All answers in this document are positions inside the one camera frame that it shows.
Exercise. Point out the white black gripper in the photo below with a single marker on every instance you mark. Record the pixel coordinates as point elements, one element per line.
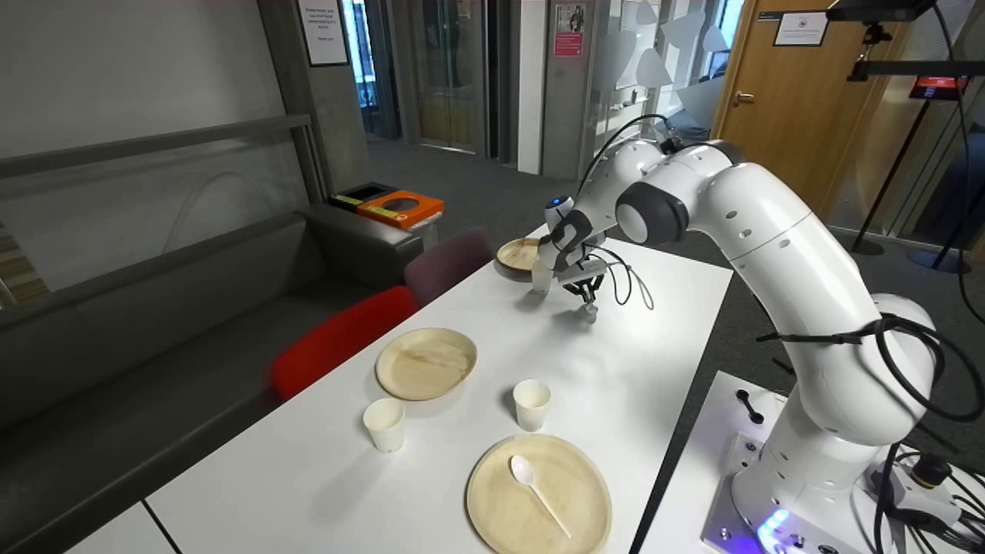
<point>575,239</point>

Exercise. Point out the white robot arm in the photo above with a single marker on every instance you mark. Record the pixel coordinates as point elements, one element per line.
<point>863,362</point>

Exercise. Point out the far wooden plate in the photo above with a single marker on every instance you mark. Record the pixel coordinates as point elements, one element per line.
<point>518,253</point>

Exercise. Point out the wooden plate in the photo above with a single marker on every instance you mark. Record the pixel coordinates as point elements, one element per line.
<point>518,253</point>
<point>426,365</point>
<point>511,522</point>

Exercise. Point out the left wooden plate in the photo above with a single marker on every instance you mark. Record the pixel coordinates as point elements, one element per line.
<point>426,365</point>

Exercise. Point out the white spoon on near plate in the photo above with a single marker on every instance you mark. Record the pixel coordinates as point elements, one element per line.
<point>524,474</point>

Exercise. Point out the near wooden plate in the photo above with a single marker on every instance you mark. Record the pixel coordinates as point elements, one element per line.
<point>511,522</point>

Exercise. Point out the white paper cup right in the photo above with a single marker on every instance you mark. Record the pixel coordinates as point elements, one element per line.
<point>531,406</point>

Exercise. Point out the white paper cup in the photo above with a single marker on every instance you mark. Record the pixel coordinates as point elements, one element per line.
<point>531,406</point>
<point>387,423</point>

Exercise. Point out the dark maroon chair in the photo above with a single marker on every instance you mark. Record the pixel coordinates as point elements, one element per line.
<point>446,263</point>

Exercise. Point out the orange black box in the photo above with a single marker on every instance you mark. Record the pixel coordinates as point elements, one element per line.
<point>389,205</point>

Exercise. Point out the white paper cup left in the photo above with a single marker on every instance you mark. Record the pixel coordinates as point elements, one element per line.
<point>387,423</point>

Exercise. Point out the red chair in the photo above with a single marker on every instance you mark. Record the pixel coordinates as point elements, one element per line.
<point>336,341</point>

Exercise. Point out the wooden door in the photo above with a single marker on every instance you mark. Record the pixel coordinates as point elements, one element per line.
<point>788,100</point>

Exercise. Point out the black tripod stand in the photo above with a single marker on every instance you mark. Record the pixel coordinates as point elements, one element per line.
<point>905,68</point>

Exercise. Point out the grey sofa bench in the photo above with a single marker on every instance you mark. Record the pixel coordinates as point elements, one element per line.
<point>113,381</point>

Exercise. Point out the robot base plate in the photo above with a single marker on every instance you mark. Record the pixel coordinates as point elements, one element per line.
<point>787,488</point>

